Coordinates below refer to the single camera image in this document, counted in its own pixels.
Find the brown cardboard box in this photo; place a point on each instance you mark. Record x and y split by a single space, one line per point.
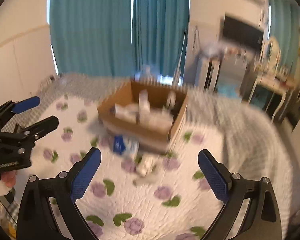
120 111

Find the white oval vanity mirror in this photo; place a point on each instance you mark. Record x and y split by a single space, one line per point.
270 55

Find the floral white quilt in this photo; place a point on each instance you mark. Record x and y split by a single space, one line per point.
175 203

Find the middle teal curtain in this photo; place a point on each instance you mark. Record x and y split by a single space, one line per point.
159 34

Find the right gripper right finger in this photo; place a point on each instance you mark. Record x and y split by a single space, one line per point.
261 219

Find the right teal curtain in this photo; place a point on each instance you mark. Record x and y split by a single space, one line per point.
285 28

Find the large teal curtain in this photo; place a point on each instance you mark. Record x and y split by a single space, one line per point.
92 37

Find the grey mini fridge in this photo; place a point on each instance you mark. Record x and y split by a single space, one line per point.
232 71

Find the blue white tissue packet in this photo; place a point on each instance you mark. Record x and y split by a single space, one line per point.
118 145

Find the black wall television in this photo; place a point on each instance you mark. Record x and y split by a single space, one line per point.
242 33

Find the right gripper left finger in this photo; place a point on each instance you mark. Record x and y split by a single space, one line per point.
36 219

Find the grey checkered bedsheet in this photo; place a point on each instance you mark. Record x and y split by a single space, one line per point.
251 143

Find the white dressing table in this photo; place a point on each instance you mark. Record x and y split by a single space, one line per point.
274 85

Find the blue plastic bag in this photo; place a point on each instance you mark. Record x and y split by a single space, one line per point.
229 91

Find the white tissue pack in box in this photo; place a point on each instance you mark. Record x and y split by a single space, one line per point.
156 121

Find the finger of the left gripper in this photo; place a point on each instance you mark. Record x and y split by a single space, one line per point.
38 130
25 105

